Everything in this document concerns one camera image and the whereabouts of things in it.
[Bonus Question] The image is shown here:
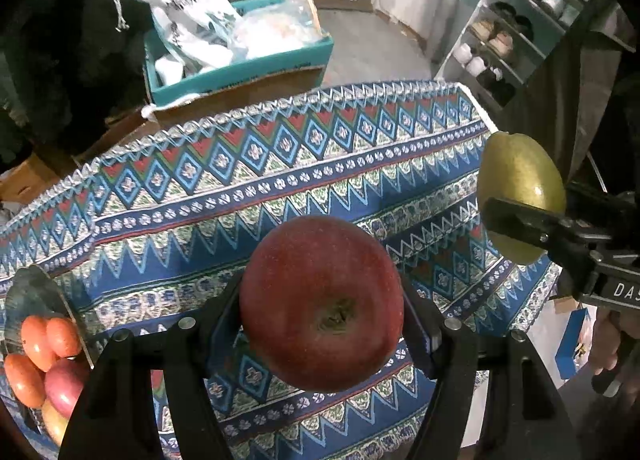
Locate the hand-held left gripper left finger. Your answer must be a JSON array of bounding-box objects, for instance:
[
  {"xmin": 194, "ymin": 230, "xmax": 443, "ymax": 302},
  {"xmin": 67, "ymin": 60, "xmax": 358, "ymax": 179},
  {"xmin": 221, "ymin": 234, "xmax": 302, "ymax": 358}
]
[{"xmin": 57, "ymin": 270, "xmax": 251, "ymax": 460}]

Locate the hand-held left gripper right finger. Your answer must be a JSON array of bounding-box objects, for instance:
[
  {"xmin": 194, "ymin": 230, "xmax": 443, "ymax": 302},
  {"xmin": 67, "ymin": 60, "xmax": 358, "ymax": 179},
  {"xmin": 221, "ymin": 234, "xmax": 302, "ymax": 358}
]
[{"xmin": 397, "ymin": 280, "xmax": 583, "ymax": 460}]

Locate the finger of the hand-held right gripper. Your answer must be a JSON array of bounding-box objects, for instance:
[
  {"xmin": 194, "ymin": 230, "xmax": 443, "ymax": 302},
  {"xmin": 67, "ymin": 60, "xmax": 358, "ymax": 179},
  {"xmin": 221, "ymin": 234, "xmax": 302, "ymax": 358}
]
[{"xmin": 481, "ymin": 196, "xmax": 571, "ymax": 254}]

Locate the yellow-green pear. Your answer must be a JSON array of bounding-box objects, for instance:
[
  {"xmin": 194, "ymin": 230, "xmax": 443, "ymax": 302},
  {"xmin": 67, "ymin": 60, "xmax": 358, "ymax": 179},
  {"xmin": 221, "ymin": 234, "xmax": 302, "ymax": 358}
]
[{"xmin": 477, "ymin": 131, "xmax": 567, "ymax": 265}]

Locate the large red apple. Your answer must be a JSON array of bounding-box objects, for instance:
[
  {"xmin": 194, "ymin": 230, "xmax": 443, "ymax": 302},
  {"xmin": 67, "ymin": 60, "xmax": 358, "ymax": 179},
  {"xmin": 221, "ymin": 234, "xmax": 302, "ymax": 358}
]
[{"xmin": 239, "ymin": 215, "xmax": 405, "ymax": 392}]

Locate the clear glass bowl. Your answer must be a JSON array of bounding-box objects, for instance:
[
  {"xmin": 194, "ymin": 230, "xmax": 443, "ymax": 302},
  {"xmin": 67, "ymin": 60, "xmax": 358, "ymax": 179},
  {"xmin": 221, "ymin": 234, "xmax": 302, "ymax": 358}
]
[{"xmin": 0, "ymin": 264, "xmax": 96, "ymax": 441}]

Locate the person's right hand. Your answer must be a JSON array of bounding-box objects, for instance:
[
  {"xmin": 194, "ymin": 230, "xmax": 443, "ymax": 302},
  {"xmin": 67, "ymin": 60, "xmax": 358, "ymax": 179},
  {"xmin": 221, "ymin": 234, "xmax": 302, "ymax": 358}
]
[{"xmin": 589, "ymin": 302, "xmax": 632, "ymax": 376}]

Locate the small blue carton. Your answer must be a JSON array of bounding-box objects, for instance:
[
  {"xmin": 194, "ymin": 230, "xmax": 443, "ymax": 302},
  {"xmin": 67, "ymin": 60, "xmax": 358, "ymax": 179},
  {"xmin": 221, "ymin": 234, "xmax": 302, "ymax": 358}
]
[{"xmin": 555, "ymin": 307, "xmax": 596, "ymax": 381}]

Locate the blue patterned tablecloth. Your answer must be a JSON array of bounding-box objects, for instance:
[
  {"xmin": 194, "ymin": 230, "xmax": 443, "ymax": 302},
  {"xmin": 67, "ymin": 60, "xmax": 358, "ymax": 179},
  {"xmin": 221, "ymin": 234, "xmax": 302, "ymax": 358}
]
[{"xmin": 0, "ymin": 80, "xmax": 561, "ymax": 460}]

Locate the person's dark clothing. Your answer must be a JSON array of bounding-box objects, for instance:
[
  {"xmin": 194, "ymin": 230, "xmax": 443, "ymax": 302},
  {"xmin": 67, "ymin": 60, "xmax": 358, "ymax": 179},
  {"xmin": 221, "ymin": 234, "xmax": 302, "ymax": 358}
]
[{"xmin": 542, "ymin": 0, "xmax": 640, "ymax": 201}]

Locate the small pinkish red apple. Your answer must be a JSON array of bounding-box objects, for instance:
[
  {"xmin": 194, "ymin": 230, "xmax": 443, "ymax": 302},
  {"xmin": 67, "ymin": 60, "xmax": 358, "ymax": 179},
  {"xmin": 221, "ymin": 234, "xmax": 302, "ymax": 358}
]
[{"xmin": 44, "ymin": 357, "xmax": 91, "ymax": 419}]

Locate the group of assorted shoes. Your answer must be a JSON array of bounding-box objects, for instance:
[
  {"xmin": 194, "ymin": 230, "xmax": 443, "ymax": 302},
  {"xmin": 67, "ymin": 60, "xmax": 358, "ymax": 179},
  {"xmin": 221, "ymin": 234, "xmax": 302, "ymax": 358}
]
[{"xmin": 452, "ymin": 0, "xmax": 596, "ymax": 108}]

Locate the pale green mango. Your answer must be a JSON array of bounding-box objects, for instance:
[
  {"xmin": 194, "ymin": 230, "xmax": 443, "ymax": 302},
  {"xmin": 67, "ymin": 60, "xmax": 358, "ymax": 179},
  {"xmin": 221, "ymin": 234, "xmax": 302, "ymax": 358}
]
[{"xmin": 41, "ymin": 397, "xmax": 71, "ymax": 447}]

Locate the flat brown cardboard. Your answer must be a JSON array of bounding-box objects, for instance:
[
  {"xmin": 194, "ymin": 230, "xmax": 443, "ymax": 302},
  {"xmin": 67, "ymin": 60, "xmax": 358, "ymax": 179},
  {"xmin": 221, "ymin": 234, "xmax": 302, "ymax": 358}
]
[{"xmin": 0, "ymin": 120, "xmax": 156, "ymax": 206}]

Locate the teal cardboard box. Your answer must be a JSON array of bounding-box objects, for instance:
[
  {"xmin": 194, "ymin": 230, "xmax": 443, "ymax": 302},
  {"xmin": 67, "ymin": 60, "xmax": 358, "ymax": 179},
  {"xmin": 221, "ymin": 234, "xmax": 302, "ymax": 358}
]
[{"xmin": 144, "ymin": 0, "xmax": 335, "ymax": 106}]

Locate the clear plastic bag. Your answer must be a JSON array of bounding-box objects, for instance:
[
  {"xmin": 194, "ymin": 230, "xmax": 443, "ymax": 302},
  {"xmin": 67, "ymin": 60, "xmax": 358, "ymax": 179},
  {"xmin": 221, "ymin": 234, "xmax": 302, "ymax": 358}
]
[{"xmin": 227, "ymin": 0, "xmax": 326, "ymax": 61}]

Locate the white printed plastic bag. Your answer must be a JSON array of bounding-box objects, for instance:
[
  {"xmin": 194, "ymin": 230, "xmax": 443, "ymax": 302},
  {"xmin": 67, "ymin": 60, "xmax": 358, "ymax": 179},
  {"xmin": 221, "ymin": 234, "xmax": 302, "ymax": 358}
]
[{"xmin": 94, "ymin": 0, "xmax": 242, "ymax": 76}]

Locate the pile of dark clothes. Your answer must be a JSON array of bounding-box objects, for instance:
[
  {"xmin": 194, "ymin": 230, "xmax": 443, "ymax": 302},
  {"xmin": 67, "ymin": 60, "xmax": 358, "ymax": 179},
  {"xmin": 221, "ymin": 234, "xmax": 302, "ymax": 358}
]
[{"xmin": 0, "ymin": 0, "xmax": 151, "ymax": 166}]

